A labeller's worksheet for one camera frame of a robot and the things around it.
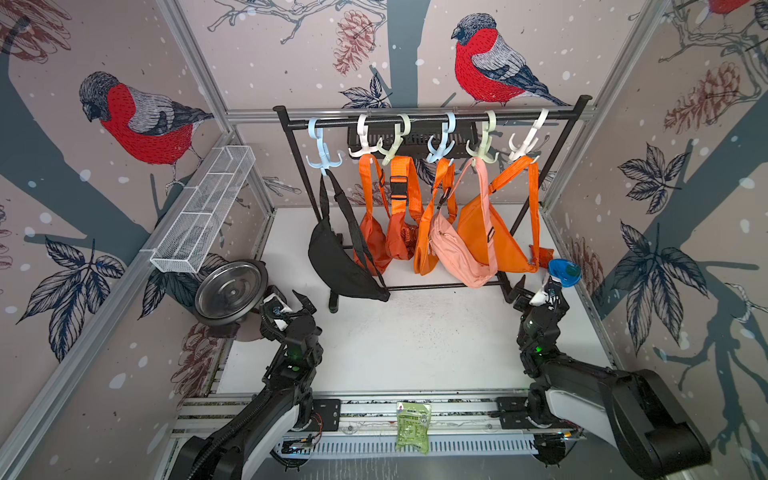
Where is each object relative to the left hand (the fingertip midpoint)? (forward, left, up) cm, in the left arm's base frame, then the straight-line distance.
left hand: (286, 295), depth 81 cm
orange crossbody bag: (+12, -40, 0) cm, 41 cm away
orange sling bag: (+16, -67, -1) cm, 69 cm away
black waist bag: (+10, -15, +5) cm, 19 cm away
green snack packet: (-29, -35, -12) cm, 47 cm away
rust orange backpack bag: (+17, -25, +12) cm, 32 cm away
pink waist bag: (+18, -47, +1) cm, 50 cm away
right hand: (+5, -73, 0) cm, 73 cm away
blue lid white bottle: (+10, -84, -4) cm, 85 cm away
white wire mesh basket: (+9, +25, +15) cm, 30 cm away
